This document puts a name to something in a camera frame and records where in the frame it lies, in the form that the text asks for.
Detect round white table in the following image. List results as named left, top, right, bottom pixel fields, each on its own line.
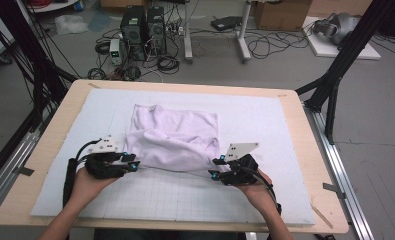
left=24, top=0, right=81, bottom=14

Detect long black floor cables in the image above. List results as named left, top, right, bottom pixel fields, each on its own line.
left=244, top=28, right=314, bottom=60

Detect white desk leg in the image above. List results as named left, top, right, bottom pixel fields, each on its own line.
left=236, top=0, right=253, bottom=63
left=183, top=0, right=194, bottom=64

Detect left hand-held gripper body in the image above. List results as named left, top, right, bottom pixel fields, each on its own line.
left=84, top=134, right=130, bottom=180

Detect white foam mat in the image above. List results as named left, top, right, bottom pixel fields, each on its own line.
left=29, top=88, right=317, bottom=226

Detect light pink shirt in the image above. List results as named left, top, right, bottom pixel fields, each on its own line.
left=124, top=104, right=231, bottom=178

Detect white floor board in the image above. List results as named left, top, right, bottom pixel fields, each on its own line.
left=301, top=15, right=382, bottom=61

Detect grey headset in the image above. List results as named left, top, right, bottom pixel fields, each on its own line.
left=313, top=12, right=361, bottom=46

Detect black metal frame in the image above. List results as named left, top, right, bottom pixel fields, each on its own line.
left=0, top=0, right=80, bottom=133
left=294, top=0, right=395, bottom=145

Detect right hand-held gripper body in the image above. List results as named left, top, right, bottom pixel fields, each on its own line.
left=218, top=142, right=261, bottom=187

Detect clear plastic bag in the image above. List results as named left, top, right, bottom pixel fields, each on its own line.
left=54, top=14, right=89, bottom=36

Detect person's right hand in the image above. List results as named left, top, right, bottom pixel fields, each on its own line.
left=234, top=169, right=277, bottom=214

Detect coiled black cable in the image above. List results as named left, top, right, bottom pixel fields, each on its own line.
left=156, top=54, right=181, bottom=75

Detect white power supply unit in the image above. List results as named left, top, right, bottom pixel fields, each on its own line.
left=109, top=38, right=123, bottom=66

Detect black tape strip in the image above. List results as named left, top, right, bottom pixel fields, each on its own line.
left=18, top=165, right=35, bottom=177
left=322, top=182, right=347, bottom=200

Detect flat black device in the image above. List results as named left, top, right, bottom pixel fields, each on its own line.
left=210, top=15, right=243, bottom=32

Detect person's left hand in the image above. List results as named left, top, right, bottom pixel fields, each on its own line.
left=69, top=166, right=119, bottom=210

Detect person's dark trousers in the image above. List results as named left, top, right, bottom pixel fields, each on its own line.
left=93, top=228, right=246, bottom=240

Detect teal floor sheet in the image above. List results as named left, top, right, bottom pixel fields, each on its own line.
left=87, top=11, right=113, bottom=33

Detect black computer tower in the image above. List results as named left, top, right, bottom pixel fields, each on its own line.
left=119, top=5, right=148, bottom=62
left=145, top=5, right=168, bottom=56

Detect brown cardboard box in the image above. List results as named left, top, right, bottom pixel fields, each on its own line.
left=253, top=0, right=313, bottom=32

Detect aluminium rail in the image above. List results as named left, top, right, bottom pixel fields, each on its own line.
left=0, top=109, right=53, bottom=218
left=304, top=106, right=376, bottom=240

